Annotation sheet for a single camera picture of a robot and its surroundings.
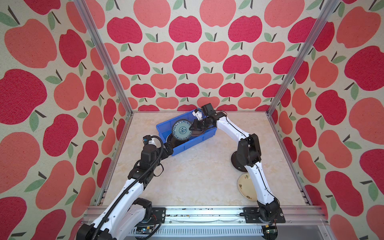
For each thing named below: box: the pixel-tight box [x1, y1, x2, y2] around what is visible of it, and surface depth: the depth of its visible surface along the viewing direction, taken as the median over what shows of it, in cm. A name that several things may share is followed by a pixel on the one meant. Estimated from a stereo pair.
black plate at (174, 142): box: [166, 133, 192, 149], surface depth 100 cm
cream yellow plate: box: [237, 173, 257, 202], surface depth 84 cm
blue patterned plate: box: [172, 119, 193, 141], surface depth 100 cm
